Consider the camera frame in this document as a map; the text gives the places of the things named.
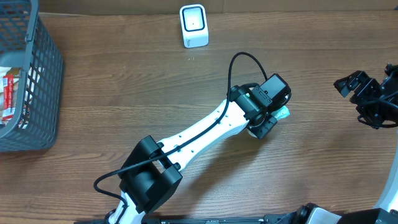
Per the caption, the red Nescafe stick sachet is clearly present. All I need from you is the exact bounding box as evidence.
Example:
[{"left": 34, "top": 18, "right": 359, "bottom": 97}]
[{"left": 2, "top": 73, "right": 15, "bottom": 121}]

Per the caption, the grey plastic mesh basket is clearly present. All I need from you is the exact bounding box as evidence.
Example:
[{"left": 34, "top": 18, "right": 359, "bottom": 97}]
[{"left": 1, "top": 1, "right": 64, "bottom": 152}]

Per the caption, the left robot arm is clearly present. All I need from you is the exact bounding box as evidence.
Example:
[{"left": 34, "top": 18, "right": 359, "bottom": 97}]
[{"left": 105, "top": 73, "right": 291, "bottom": 223}]

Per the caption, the white barcode scanner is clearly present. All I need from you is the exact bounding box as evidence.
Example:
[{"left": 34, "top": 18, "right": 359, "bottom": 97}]
[{"left": 179, "top": 4, "right": 209, "bottom": 49}]

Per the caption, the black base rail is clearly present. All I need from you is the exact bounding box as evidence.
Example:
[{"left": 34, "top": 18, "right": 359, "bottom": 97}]
[{"left": 74, "top": 214, "right": 296, "bottom": 224}]

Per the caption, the green wet wipes pack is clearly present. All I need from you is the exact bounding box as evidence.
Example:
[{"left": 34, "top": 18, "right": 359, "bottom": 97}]
[{"left": 272, "top": 106, "right": 290, "bottom": 121}]

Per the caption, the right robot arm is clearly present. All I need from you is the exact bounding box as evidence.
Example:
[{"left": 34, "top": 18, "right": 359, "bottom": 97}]
[{"left": 286, "top": 63, "right": 397, "bottom": 224}]

